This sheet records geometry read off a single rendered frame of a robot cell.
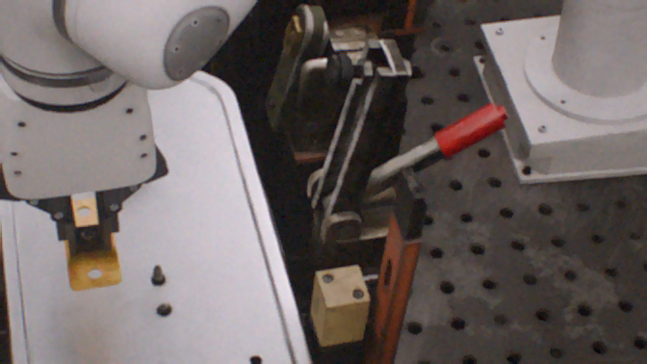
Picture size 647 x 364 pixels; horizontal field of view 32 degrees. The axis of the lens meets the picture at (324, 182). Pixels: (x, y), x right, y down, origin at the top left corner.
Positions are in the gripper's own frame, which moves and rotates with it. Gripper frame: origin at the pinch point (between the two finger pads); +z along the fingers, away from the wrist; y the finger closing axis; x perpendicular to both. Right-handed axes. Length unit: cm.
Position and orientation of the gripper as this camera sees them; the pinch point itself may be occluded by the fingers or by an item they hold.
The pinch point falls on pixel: (87, 221)
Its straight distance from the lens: 84.9
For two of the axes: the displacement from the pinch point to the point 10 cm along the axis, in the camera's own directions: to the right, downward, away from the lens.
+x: 2.6, 7.4, -6.2
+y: -9.6, 1.4, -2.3
